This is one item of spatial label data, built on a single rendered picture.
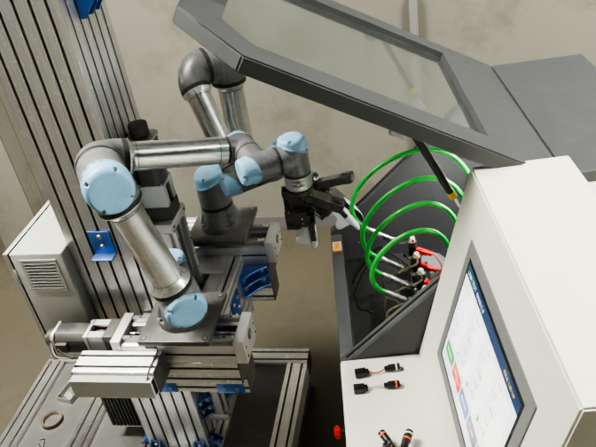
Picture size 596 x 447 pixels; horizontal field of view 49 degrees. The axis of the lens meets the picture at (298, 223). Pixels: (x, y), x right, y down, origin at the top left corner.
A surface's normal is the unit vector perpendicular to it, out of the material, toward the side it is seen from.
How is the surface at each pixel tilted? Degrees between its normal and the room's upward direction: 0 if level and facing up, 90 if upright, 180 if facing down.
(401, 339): 90
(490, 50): 90
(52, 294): 90
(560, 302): 0
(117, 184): 82
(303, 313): 0
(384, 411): 0
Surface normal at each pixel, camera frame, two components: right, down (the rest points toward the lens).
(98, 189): 0.36, 0.36
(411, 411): -0.14, -0.82
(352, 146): -0.14, 0.57
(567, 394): -0.99, -0.08
